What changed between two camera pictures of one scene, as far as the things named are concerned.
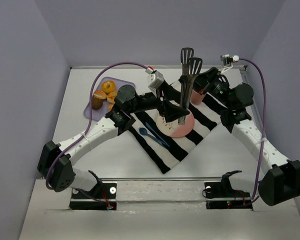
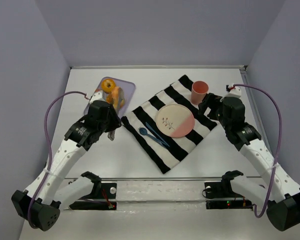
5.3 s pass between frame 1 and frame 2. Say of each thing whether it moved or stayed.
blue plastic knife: stayed
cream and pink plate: stayed
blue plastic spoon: stayed
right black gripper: moved
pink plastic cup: stayed
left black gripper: moved
